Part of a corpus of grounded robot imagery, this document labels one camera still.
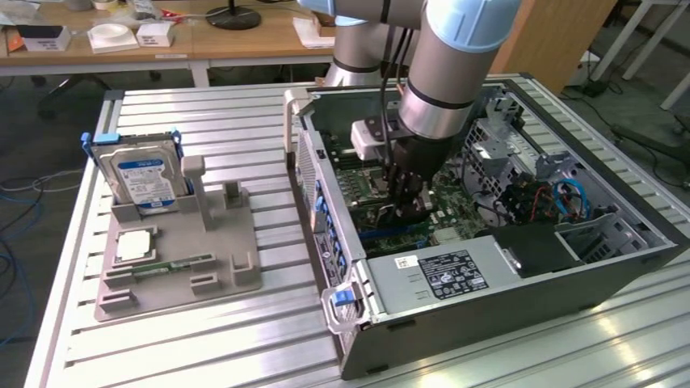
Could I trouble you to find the black wire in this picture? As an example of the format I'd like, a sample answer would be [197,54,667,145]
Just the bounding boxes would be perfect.
[473,192,512,228]

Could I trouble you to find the black stand base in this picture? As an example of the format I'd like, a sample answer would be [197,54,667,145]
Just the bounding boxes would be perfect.
[611,120,690,151]

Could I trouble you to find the grey parts rack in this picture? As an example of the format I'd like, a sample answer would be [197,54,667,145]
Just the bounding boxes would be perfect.
[93,155,265,323]

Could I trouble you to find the blue wire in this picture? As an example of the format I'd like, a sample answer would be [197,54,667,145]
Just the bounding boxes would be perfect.
[552,179,595,224]

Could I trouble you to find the black plastic shroud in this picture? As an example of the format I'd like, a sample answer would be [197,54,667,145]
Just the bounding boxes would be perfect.
[488,224,585,280]

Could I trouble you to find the grey power supply unit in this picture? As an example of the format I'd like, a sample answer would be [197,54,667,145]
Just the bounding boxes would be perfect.
[355,236,519,320]

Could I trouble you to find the white floor cable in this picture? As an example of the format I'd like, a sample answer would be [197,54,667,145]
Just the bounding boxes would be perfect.
[0,168,82,193]

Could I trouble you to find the blue expansion slot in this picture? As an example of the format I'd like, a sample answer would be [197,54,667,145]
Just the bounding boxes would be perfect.
[359,225,421,240]

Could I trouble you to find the silver metal disk bay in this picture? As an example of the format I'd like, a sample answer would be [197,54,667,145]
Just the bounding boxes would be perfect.
[460,115,545,195]

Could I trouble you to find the silver CPU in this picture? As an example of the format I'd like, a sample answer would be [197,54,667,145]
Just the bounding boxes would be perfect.
[114,230,154,262]

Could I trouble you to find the small white box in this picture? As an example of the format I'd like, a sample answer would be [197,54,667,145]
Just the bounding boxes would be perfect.
[133,22,176,48]

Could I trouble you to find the blue disk carrier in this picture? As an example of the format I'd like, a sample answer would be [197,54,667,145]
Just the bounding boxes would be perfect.
[78,128,189,197]

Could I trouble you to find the black camera cable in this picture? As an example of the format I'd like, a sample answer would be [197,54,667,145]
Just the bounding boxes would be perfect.
[379,26,419,179]

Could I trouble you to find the white box with black lid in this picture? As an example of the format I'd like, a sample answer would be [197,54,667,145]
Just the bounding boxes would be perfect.
[14,24,73,53]

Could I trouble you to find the black chair base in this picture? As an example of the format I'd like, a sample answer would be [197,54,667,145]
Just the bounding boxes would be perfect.
[29,71,109,119]

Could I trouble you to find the green motherboard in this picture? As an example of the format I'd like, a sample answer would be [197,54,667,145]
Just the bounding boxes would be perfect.
[325,137,496,259]

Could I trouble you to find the black PC case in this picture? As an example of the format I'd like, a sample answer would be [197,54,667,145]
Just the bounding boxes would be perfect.
[282,78,690,381]

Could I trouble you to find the CPU socket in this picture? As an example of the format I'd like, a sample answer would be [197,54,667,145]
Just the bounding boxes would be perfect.
[361,165,393,197]

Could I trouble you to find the hard disk with blue label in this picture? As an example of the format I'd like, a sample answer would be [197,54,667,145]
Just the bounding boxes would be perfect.
[89,139,182,215]

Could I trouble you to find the wooden cabinet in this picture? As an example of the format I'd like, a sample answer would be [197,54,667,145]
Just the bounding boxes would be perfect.
[487,0,619,94]

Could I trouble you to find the black lamp base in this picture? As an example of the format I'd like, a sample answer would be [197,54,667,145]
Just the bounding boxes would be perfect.
[205,0,262,30]

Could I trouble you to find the white paper box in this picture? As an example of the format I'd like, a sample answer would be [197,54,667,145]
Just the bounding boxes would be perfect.
[293,16,336,49]

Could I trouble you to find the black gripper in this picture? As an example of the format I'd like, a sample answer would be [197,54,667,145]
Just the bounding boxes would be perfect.
[383,136,451,215]

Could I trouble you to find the white table frame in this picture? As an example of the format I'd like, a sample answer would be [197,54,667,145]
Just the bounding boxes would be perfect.
[589,0,690,110]

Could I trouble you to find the grey metal drive bracket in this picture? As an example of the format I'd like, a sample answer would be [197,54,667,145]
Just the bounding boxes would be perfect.
[552,209,647,264]

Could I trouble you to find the blue floor cable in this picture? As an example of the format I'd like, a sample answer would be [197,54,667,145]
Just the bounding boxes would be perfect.
[0,193,45,349]

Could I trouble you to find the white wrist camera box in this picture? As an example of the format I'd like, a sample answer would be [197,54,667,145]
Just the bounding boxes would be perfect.
[349,117,403,161]

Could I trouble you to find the green RAM stick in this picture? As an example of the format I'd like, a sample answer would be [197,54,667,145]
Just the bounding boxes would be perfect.
[128,260,193,278]

